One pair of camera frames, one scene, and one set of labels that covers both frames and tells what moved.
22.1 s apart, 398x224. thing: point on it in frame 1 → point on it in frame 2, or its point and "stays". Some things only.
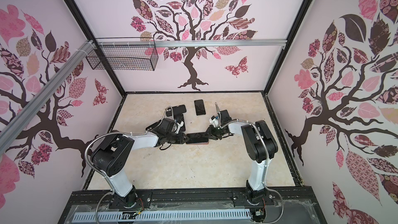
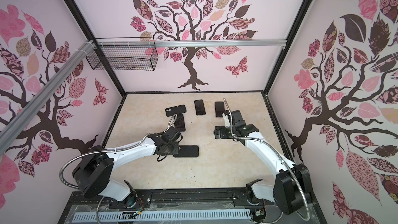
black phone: x=199 y=143 → x=219 y=109
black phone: x=197 y=138 → x=219 y=109
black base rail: x=283 y=205 stays
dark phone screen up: x=179 y=117 stays
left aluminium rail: x=13 y=126 stays
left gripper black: x=181 y=138 → x=175 y=151
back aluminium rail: x=192 y=42 stays
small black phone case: x=176 y=110 stays
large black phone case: x=149 y=128 → x=187 y=151
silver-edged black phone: x=199 y=107 stays
